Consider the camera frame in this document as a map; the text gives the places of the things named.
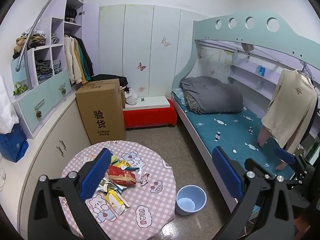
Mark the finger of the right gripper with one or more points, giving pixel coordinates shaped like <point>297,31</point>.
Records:
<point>251,165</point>
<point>284,156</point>

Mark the yellow white carton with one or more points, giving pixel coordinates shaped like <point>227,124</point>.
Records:
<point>117,202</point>

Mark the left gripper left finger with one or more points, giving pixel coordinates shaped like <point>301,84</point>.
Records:
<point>46,217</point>

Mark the red snack packet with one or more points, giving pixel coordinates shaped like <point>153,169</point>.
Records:
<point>121,177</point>

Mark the lilac shelf unit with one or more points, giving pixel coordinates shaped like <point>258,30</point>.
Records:
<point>43,71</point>

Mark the grey folded duvet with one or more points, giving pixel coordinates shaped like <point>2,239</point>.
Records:
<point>207,95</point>

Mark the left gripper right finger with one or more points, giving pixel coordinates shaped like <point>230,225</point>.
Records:
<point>275,218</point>

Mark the white paper bag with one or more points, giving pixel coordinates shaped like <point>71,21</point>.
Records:
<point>8,115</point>

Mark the teal patterned mattress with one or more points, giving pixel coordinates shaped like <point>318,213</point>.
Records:
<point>237,134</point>

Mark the white curved cabinet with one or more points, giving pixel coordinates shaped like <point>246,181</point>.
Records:
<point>57,142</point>

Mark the red bench with white top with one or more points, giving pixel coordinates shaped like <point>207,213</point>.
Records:
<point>151,111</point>

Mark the tall brown cardboard box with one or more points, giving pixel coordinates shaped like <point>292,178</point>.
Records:
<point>101,109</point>

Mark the hanging clothes on rail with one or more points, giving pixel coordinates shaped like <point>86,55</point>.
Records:
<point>75,61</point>

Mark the white plastic bag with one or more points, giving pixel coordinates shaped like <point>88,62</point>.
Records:
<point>131,97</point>

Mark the beige hanging shirt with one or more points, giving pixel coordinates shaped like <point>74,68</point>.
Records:
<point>290,111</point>

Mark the blue shopping bag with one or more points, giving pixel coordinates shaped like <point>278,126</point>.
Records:
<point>14,145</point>

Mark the teal bunk bed frame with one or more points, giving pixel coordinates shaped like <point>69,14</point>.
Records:
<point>248,50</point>

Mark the light blue trash bin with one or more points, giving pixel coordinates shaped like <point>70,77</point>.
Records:
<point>190,199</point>

